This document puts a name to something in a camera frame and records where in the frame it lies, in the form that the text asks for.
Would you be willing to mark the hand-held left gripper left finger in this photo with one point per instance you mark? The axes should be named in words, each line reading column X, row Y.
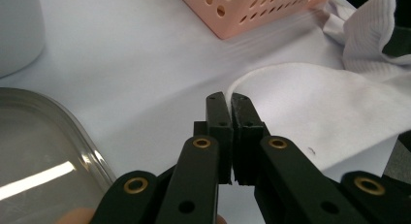
column 197, row 185

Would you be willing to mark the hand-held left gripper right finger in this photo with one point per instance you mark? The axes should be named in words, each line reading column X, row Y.
column 290, row 185

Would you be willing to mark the white sock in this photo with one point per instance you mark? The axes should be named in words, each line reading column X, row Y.
column 365, row 30
column 307, row 104

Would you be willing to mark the clear plastic box lid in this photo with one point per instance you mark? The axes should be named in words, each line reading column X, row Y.
column 38, row 146

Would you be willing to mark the pink plastic basket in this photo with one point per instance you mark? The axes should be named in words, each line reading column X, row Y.
column 197, row 6

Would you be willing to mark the white divided storage box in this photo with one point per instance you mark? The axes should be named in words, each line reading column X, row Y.
column 19, row 30

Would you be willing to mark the white table cover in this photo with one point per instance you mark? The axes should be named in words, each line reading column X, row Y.
column 129, row 72

